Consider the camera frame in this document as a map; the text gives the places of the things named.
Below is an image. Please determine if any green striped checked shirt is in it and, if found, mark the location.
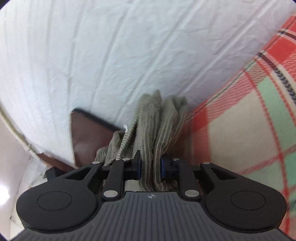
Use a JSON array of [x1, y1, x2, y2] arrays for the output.
[[95, 90, 189, 192]]

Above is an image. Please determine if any dark brown wooden board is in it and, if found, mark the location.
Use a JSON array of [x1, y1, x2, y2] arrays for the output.
[[70, 108, 120, 167]]

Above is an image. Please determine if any red plaid bed sheet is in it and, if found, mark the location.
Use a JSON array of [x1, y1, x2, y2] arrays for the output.
[[170, 16, 296, 237]]

